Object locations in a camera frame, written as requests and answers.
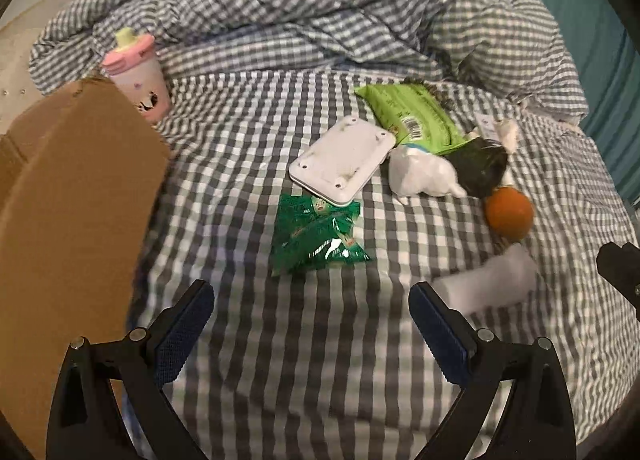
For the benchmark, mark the white tissue wad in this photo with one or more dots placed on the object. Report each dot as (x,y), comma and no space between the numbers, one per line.
(487,280)

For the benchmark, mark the white plastic device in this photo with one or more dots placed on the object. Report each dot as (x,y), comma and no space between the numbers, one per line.
(340,155)

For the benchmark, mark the white paper tag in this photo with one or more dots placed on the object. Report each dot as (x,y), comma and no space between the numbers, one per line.
(487,123)

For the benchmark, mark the brown cardboard box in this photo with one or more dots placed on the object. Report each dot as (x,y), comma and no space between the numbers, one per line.
(65,200)

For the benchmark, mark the green snack packet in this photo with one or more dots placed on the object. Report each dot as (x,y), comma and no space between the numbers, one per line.
(315,235)

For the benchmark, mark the dark fuzzy toy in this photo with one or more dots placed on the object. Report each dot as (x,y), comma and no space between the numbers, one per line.
(480,165)

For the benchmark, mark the grey checkered bed sheet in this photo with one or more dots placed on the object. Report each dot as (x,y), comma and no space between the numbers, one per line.
(300,370)

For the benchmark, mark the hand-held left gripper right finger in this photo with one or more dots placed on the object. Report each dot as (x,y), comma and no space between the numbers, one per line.
(440,335)

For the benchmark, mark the pink toy cup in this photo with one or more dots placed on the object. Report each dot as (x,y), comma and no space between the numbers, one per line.
(140,80)

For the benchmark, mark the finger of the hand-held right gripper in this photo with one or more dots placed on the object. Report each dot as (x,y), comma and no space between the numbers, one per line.
(620,265)

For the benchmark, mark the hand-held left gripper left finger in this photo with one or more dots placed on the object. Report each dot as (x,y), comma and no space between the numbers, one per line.
(182,330)

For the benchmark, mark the white plush toy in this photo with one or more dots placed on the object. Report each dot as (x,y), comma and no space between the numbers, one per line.
(422,173)

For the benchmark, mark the orange fruit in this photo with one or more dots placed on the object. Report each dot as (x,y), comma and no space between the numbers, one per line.
(510,212)

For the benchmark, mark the light green wipes packet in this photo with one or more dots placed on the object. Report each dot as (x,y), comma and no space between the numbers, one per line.
(405,110)

